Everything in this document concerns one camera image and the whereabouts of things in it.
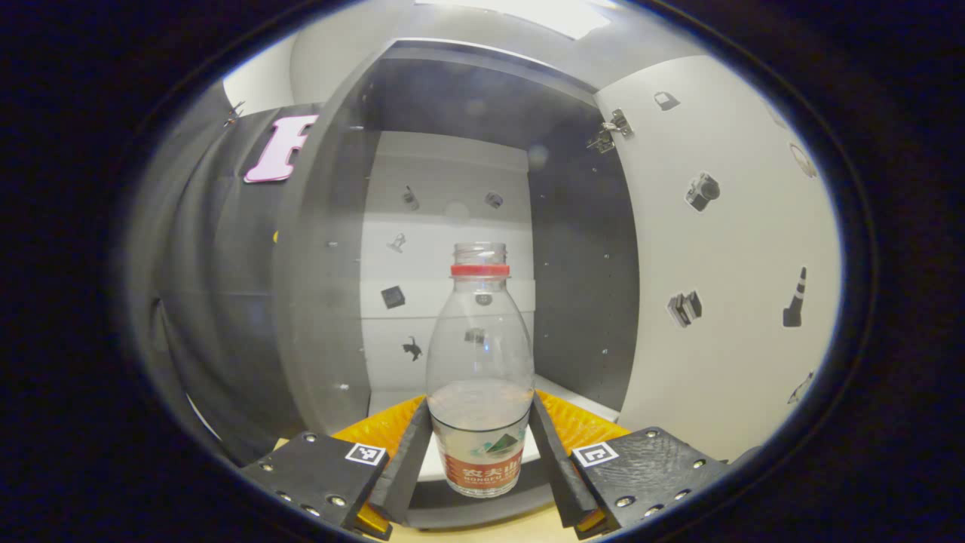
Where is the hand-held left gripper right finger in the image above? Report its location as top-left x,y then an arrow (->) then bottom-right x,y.
528,390 -> 731,540

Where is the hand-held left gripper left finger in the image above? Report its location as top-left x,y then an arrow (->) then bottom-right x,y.
240,394 -> 434,541

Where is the white cabinet door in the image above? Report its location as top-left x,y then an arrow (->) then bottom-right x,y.
593,54 -> 841,462

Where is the metal door hinge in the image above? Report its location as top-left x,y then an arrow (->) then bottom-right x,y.
587,109 -> 634,155

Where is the dark grey cabinet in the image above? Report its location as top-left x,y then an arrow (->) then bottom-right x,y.
271,38 -> 642,529

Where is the black backdrop cloth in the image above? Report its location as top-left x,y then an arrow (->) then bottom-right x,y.
124,83 -> 321,465

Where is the clear plastic bottle red label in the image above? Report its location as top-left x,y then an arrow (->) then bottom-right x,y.
425,242 -> 536,499

